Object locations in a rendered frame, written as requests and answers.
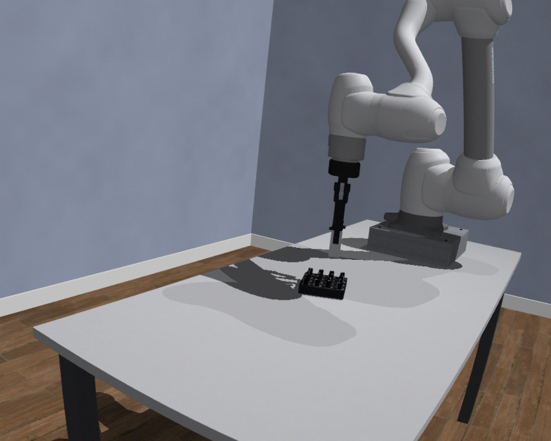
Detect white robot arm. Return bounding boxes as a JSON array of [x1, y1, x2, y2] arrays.
[[328, 0, 514, 237]]

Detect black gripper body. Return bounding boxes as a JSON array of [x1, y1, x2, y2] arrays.
[[329, 159, 360, 192]]

